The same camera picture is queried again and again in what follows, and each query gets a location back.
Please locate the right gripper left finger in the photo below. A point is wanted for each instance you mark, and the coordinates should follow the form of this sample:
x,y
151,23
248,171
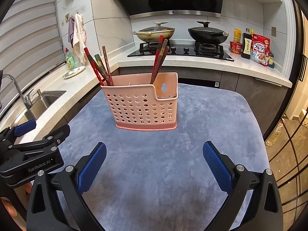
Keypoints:
x,y
84,172

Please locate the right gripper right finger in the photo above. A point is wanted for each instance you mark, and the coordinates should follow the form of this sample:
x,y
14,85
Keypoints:
x,y
224,170

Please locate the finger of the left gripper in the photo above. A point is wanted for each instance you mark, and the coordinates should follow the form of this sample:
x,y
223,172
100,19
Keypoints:
x,y
12,133
53,139

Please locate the maroon chopstick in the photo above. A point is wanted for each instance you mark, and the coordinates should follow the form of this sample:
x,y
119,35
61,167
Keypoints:
x,y
103,80

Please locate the dark red chopstick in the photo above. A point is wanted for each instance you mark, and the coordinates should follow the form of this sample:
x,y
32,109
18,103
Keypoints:
x,y
100,77

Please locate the green gold-banded chopstick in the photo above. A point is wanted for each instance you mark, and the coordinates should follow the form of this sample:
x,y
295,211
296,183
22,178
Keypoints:
x,y
102,69

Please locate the red twisted chopstick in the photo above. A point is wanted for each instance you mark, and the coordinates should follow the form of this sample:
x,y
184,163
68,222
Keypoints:
x,y
161,38

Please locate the brown chopstick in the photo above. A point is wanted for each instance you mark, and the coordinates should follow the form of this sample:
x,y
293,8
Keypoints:
x,y
107,64

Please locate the bright red chopstick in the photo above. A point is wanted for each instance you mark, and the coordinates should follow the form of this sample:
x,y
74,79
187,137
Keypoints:
x,y
163,58

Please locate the person's left hand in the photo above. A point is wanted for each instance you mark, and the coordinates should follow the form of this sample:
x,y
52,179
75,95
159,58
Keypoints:
x,y
23,194

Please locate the steel sink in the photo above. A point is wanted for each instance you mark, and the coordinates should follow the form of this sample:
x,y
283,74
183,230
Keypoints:
x,y
39,106

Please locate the chrome faucet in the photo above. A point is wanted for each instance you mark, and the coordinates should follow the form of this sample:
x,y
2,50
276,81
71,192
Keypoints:
x,y
28,99

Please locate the blue fleece table mat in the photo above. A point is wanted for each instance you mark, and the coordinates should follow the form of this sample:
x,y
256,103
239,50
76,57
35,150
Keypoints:
x,y
159,180

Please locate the small white plate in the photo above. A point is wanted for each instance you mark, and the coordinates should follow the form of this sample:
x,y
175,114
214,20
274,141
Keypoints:
x,y
73,72

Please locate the green dish soap bottle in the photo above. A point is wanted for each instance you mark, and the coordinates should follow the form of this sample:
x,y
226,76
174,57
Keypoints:
x,y
69,59

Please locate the pink perforated utensil holder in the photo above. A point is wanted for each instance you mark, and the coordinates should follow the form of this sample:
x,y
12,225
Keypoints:
x,y
138,105

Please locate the white hanging towel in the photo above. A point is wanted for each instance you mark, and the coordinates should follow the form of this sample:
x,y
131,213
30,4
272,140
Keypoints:
x,y
79,38

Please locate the small blue yellow container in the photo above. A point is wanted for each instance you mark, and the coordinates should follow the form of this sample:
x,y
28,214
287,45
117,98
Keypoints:
x,y
271,60

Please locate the purple hanging cloth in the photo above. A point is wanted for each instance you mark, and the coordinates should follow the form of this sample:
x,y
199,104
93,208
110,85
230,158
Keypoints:
x,y
71,25

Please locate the black gas hob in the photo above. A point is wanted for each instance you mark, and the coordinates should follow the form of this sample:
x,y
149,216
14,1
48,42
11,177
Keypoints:
x,y
196,49

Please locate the red instant noodle cup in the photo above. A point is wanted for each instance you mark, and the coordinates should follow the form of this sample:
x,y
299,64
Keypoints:
x,y
235,47

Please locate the dark soy sauce bottle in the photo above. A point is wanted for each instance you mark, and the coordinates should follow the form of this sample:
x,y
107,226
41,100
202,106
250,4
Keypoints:
x,y
246,44

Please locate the red cereal bag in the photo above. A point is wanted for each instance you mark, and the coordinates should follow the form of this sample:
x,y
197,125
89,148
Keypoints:
x,y
260,49

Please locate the black wok with lid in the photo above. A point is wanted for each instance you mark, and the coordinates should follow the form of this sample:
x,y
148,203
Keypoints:
x,y
208,35

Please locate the beige pan with lid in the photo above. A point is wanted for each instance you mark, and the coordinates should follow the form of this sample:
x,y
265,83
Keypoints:
x,y
152,34

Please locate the yellow snack packet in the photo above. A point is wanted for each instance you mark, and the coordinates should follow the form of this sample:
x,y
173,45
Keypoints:
x,y
237,35

